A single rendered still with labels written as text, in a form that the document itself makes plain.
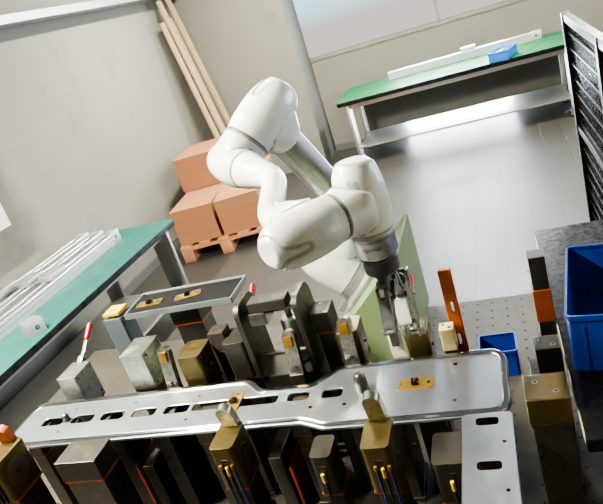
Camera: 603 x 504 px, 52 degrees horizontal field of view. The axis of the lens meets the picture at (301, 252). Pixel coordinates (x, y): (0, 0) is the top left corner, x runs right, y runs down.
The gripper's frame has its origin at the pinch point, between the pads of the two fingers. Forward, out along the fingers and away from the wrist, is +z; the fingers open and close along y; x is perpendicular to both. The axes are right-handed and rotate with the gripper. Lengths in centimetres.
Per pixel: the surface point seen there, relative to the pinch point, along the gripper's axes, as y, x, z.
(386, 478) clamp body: 25.7, -4.7, 16.0
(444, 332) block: -10.8, 7.4, 7.6
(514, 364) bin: -39, 20, 39
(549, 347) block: 3.3, 29.5, 5.6
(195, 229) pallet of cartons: -359, -245, 83
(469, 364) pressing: -5.2, 12.0, 13.5
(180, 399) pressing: -4, -64, 13
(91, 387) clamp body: -16, -102, 14
